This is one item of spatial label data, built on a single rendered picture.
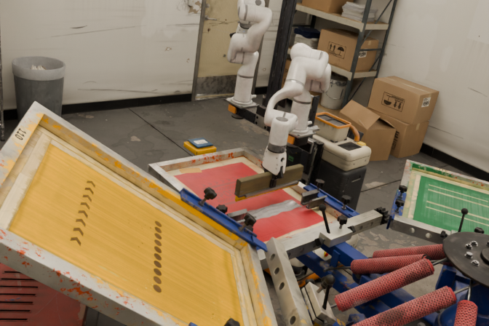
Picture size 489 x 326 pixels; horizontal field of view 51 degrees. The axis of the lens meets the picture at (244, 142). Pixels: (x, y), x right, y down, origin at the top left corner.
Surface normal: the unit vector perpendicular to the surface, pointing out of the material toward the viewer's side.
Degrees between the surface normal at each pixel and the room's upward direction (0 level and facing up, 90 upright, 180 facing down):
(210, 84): 90
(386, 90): 89
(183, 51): 90
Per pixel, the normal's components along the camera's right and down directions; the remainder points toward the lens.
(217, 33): 0.62, 0.39
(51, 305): 0.14, -0.91
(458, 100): -0.77, 0.14
